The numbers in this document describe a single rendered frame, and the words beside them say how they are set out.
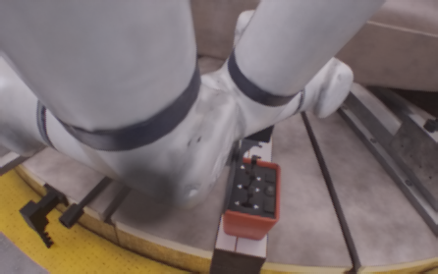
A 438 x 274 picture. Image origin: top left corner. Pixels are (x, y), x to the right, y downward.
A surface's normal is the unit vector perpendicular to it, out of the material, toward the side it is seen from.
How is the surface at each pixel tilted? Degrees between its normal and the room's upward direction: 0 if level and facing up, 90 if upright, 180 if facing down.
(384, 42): 90
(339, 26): 111
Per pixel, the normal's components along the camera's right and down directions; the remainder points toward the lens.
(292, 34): -0.49, 0.65
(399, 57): 0.05, 0.65
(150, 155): 0.36, 0.76
